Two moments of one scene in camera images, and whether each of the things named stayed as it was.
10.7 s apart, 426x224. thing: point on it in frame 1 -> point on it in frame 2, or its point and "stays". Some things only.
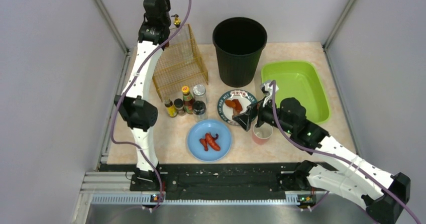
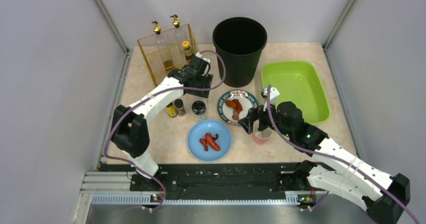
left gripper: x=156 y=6 -> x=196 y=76
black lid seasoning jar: x=199 y=112 stays
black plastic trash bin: x=239 y=42 stays
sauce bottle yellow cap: x=188 y=99 -> x=188 y=51
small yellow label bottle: x=172 y=110 stays
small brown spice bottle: x=179 y=103 stays
